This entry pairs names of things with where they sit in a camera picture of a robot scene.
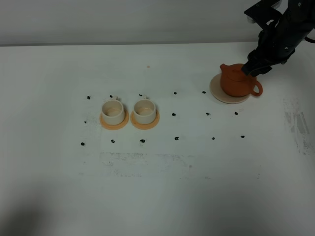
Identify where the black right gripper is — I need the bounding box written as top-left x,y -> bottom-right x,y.
241,14 -> 305,76

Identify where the brown clay teapot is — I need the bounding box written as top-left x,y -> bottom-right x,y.
220,63 -> 263,97

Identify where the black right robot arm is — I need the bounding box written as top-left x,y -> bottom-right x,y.
242,0 -> 315,77

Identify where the beige round teapot coaster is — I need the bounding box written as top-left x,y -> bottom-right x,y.
209,74 -> 250,104

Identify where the right white teacup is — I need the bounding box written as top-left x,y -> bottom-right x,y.
133,95 -> 157,125

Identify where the white teacup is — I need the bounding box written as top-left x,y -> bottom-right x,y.
133,95 -> 157,125
101,96 -> 125,125

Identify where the right orange coaster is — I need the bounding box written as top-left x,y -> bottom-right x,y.
130,111 -> 160,130

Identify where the orange coaster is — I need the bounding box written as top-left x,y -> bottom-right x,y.
99,111 -> 129,130
130,111 -> 160,130

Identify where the left white teacup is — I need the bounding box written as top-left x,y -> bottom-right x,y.
101,96 -> 125,125

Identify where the left orange coaster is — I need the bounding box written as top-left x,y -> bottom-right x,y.
99,111 -> 129,130

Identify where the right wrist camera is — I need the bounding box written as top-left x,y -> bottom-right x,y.
244,0 -> 282,30

